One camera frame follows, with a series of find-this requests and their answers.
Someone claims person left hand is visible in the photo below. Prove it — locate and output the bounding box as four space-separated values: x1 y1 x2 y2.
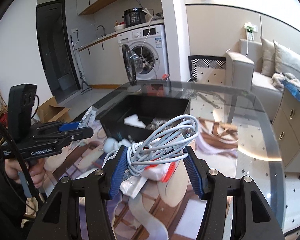
5 159 45 189

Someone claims brown cardboard box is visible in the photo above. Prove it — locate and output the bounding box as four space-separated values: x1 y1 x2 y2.
37 96 71 123

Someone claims clear plastic printed bag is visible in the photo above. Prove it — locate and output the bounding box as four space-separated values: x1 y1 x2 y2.
77 106 101 130

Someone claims floor mop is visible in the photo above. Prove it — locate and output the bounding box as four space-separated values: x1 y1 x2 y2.
70 36 93 95

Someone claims white foam piece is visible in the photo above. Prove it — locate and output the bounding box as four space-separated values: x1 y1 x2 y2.
124 114 146 128

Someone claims black storage box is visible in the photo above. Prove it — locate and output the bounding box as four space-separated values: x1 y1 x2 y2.
96 95 190 142

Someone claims red label glue bag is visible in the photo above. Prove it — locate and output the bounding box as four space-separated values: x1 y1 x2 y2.
141 162 179 183

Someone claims red cardboard box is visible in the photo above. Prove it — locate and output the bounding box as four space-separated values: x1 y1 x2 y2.
147 74 171 96

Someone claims kitchen faucet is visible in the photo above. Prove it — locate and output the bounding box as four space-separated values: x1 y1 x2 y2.
96 25 106 37

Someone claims white washing machine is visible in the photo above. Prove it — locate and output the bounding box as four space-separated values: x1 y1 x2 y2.
117 24 170 81

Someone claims white red bowl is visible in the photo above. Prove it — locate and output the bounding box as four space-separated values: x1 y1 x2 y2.
114 23 126 31

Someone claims black pressure cooker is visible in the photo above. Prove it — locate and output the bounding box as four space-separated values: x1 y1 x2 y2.
122 8 147 27

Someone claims blue book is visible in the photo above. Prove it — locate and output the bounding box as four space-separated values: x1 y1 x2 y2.
282 80 300 102

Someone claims beige sofa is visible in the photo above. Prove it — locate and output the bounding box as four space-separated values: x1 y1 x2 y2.
225 36 300 98

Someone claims grey cushion left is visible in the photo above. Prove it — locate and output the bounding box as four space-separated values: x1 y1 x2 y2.
260 37 275 77

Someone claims grey cushion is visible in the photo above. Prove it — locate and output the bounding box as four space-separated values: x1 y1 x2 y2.
273 41 300 81
260 37 275 77

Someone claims grey cushion right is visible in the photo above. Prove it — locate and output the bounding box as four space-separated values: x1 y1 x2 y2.
273 41 300 81

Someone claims patterned black white chair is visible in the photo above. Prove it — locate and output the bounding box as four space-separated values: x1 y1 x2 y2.
188 55 226 85

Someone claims black camera module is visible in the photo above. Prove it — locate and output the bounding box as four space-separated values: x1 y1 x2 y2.
8 83 37 144

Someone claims adidas bagged white cable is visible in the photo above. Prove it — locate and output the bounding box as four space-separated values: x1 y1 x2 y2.
146 117 176 132

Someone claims white wall socket charger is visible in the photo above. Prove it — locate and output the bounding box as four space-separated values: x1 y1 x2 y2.
243 22 258 41

